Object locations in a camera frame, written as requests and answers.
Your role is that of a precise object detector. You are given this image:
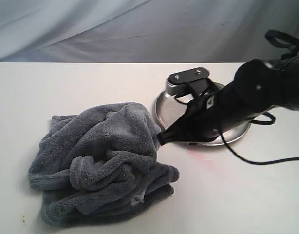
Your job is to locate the grey fleece towel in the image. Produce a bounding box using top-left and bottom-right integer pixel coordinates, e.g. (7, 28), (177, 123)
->
(28, 102), (179, 227)

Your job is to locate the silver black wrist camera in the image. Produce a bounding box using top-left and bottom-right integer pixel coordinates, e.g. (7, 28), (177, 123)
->
(166, 67), (210, 96)

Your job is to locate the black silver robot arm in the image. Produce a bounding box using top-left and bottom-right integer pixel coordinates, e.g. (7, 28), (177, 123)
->
(157, 57), (299, 145)

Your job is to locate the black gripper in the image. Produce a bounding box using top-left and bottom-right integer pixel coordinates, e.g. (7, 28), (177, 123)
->
(156, 81), (266, 146)

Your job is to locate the grey backdrop cloth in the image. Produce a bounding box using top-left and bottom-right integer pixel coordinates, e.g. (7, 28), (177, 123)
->
(0, 0), (297, 63)

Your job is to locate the round stainless steel plate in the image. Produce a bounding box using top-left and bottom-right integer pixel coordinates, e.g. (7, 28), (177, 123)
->
(152, 82), (251, 143)

